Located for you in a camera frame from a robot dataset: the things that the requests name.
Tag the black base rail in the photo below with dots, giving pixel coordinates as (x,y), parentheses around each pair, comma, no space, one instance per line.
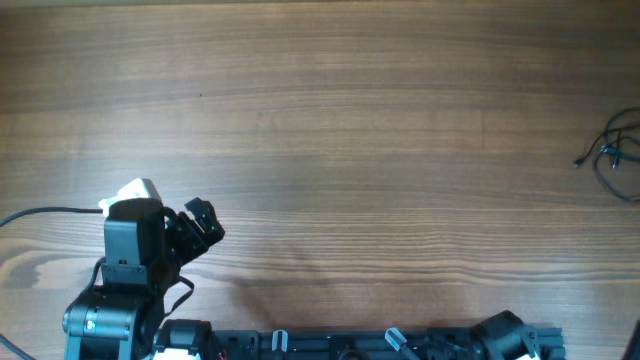
(182,339)

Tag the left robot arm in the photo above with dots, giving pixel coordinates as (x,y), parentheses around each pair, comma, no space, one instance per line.
(103,324)

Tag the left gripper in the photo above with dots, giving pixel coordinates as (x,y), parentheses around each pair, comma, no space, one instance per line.
(189,231)

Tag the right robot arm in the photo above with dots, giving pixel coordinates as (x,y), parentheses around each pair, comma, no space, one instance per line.
(505,336)

